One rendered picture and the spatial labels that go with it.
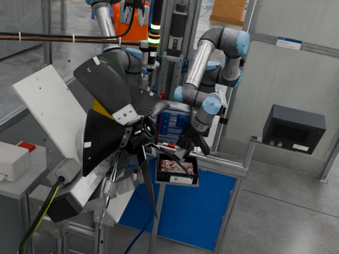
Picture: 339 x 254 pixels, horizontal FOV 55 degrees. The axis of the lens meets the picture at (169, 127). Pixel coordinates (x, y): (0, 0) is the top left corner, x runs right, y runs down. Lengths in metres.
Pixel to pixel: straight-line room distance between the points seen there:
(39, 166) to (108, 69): 0.64
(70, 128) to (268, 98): 2.23
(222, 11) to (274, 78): 7.55
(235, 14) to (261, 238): 8.53
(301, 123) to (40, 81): 1.20
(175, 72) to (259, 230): 1.45
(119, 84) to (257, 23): 1.92
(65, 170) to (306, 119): 1.16
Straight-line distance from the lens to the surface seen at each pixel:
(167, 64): 2.19
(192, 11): 2.17
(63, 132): 1.37
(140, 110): 1.47
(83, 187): 1.17
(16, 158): 1.59
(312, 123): 1.72
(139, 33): 5.28
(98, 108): 1.86
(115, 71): 1.35
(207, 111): 1.39
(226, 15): 10.60
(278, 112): 1.70
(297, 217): 3.11
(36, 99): 1.35
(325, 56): 3.17
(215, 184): 1.98
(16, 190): 1.59
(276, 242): 2.80
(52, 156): 1.49
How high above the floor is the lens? 1.89
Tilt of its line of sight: 30 degrees down
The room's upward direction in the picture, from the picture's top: 10 degrees clockwise
